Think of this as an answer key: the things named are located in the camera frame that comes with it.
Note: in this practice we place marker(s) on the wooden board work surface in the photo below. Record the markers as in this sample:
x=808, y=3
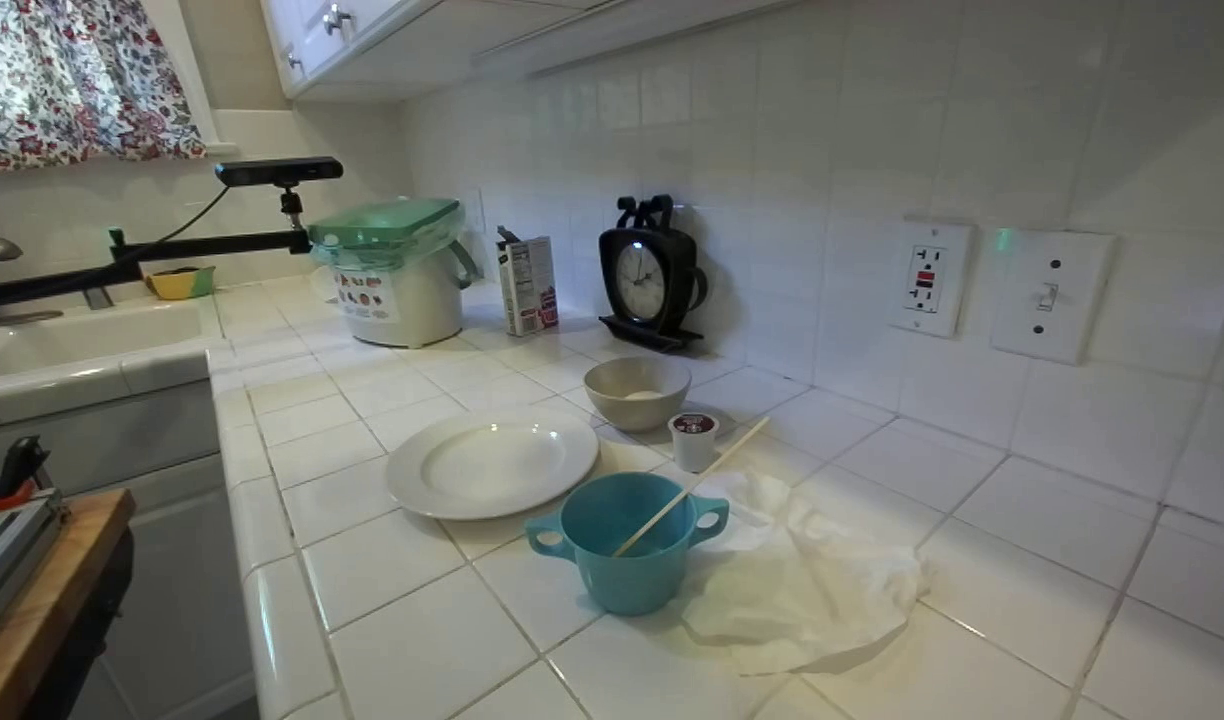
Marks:
x=54, y=601

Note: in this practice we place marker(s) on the white wall light switch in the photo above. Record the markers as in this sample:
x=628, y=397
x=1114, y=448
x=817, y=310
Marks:
x=1046, y=298

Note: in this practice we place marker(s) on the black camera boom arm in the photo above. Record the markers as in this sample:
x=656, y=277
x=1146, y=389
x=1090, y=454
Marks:
x=215, y=245

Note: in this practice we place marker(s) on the white wall power outlet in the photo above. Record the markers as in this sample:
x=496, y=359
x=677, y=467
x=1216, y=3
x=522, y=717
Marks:
x=934, y=282

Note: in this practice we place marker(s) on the small printed carton box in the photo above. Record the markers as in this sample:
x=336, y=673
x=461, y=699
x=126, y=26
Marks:
x=535, y=285

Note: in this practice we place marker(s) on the black bar-shaped camera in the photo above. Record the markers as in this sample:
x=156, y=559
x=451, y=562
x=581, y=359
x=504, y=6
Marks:
x=277, y=168

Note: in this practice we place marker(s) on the silver cabinet knob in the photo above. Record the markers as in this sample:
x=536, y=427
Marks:
x=288, y=62
x=336, y=21

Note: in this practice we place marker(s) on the floral patterned curtain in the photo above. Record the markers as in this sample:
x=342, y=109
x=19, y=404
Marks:
x=65, y=82

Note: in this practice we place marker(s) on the white round dinner plate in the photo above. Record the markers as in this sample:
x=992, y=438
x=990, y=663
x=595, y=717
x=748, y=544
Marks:
x=494, y=467

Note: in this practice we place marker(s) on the white ceramic sink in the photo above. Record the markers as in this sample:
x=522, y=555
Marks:
x=78, y=340

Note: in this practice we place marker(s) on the white bin with green liner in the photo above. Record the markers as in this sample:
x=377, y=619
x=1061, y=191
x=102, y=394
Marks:
x=398, y=303

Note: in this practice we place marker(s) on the small white cup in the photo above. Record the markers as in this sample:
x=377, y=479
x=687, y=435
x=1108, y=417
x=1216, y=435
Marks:
x=694, y=440

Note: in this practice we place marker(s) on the white crumpled cloth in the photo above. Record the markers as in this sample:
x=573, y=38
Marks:
x=798, y=601

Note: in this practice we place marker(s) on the thin wooden stick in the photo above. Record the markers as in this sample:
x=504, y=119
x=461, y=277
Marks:
x=698, y=483

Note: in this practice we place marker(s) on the black and red hand tool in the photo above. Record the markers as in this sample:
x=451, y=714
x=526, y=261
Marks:
x=20, y=467

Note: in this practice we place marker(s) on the beige ceramic bowl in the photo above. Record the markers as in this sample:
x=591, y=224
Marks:
x=632, y=394

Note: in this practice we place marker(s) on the black ornate table clock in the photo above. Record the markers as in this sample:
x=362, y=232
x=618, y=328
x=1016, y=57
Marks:
x=639, y=282

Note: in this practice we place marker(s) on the white upper wall cabinet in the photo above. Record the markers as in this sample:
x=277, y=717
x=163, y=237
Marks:
x=374, y=62

